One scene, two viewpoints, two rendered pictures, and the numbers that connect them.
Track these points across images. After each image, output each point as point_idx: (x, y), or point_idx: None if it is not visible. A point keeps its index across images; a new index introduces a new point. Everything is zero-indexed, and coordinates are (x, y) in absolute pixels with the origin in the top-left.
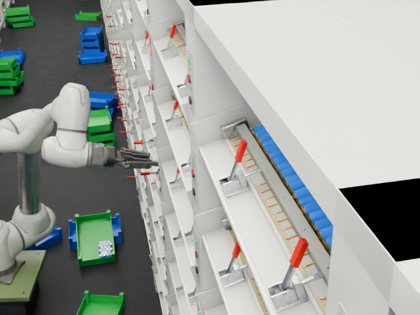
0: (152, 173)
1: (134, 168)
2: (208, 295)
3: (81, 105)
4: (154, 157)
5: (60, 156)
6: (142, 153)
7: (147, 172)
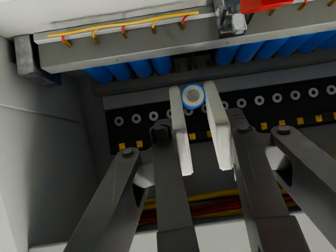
0: (237, 10)
1: (73, 235)
2: None
3: None
4: (215, 148)
5: None
6: (286, 186)
7: (262, 10)
